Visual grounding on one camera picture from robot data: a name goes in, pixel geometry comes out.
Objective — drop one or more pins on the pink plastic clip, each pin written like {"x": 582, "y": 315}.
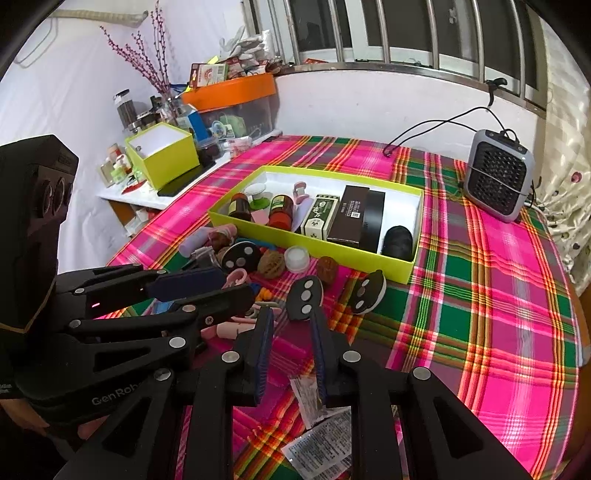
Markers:
{"x": 300, "y": 191}
{"x": 235, "y": 278}

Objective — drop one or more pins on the small lavender bottle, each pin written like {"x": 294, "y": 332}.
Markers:
{"x": 196, "y": 242}

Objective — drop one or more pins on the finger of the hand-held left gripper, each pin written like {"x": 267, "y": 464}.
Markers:
{"x": 194, "y": 281}
{"x": 221, "y": 304}

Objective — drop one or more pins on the yellow-green shallow box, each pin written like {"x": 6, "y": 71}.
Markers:
{"x": 401, "y": 203}

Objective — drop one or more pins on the blue white carton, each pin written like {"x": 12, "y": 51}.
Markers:
{"x": 196, "y": 124}

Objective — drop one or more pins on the white gloves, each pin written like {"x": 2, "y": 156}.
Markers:
{"x": 244, "y": 44}

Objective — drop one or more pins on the white green suction cup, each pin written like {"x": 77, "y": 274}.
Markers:
{"x": 257, "y": 196}

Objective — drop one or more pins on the barred window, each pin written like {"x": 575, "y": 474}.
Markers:
{"x": 392, "y": 32}

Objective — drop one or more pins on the walnut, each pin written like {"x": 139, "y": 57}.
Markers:
{"x": 270, "y": 266}
{"x": 221, "y": 254}
{"x": 326, "y": 267}

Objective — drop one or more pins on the person's left hand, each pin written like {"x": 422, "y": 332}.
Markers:
{"x": 85, "y": 429}

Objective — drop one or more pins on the black oval three-dot disc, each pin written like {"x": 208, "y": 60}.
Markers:
{"x": 240, "y": 257}
{"x": 368, "y": 291}
{"x": 304, "y": 295}

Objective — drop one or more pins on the black phone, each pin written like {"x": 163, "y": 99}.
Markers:
{"x": 184, "y": 182}

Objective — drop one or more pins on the heart print curtain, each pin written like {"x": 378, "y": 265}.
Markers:
{"x": 568, "y": 161}

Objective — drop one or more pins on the dark round container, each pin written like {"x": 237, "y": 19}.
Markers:
{"x": 208, "y": 148}

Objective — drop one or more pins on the yellow-green deep box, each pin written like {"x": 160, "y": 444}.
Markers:
{"x": 171, "y": 159}

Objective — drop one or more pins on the white round lid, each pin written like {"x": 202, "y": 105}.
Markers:
{"x": 296, "y": 259}

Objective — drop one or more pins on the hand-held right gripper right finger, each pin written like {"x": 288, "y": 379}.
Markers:
{"x": 318, "y": 350}

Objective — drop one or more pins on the grey mini heater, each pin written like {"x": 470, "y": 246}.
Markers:
{"x": 498, "y": 177}

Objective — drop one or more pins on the pink snack wrapper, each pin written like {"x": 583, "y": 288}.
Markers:
{"x": 218, "y": 237}

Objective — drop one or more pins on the green white small box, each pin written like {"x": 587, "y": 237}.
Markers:
{"x": 318, "y": 217}

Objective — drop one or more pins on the glass jar black lid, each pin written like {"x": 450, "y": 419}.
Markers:
{"x": 125, "y": 110}

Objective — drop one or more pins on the orange cap jar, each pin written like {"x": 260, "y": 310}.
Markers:
{"x": 281, "y": 212}

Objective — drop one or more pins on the pink green plaid tablecloth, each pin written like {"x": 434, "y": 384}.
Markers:
{"x": 485, "y": 300}

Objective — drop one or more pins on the brown cap jar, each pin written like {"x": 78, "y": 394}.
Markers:
{"x": 240, "y": 206}

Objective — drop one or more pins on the pale pink hook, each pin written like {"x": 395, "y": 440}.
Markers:
{"x": 231, "y": 325}

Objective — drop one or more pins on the pink blossom branches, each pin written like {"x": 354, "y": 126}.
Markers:
{"x": 147, "y": 64}

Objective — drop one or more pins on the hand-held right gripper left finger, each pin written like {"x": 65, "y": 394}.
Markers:
{"x": 264, "y": 341}

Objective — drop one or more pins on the orange lid storage bin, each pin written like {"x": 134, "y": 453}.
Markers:
{"x": 231, "y": 92}

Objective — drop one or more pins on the clear snack packet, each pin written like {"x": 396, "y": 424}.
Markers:
{"x": 311, "y": 399}

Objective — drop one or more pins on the white side table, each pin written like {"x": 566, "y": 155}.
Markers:
{"x": 134, "y": 196}

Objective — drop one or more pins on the lavender cosmetic tube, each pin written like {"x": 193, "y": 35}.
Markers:
{"x": 300, "y": 219}

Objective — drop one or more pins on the white label packet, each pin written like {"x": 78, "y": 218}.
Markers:
{"x": 321, "y": 443}

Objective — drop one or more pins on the red white box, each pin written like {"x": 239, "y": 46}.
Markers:
{"x": 210, "y": 74}

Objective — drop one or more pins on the dark brown long box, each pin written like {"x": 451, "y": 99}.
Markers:
{"x": 348, "y": 214}

